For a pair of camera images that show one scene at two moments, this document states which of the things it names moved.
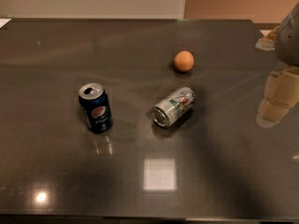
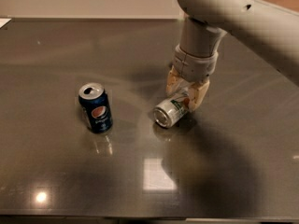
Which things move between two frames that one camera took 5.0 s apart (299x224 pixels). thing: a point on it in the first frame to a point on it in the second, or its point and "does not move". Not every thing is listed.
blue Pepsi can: x=95 y=100 does not move
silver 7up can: x=174 y=107 does not move
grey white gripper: x=290 y=39 to x=193 y=64
